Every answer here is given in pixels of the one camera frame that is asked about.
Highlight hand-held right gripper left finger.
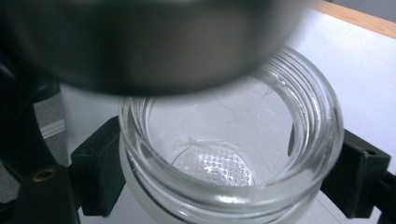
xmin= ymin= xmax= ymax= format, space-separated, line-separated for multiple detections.
xmin=70 ymin=115 xmax=127 ymax=217

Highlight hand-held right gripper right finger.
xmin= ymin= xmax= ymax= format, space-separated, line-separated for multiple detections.
xmin=319 ymin=128 xmax=392 ymax=220

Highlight clear glass jar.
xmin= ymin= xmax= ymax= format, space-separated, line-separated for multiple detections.
xmin=117 ymin=44 xmax=346 ymax=224

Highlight silver metal jar lid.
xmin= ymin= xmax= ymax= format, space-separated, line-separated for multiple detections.
xmin=0 ymin=0 xmax=314 ymax=97

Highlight wooden table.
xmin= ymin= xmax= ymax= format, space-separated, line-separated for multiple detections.
xmin=313 ymin=0 xmax=396 ymax=40

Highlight grey metal floor rail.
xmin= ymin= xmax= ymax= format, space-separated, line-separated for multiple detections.
xmin=39 ymin=119 xmax=67 ymax=140

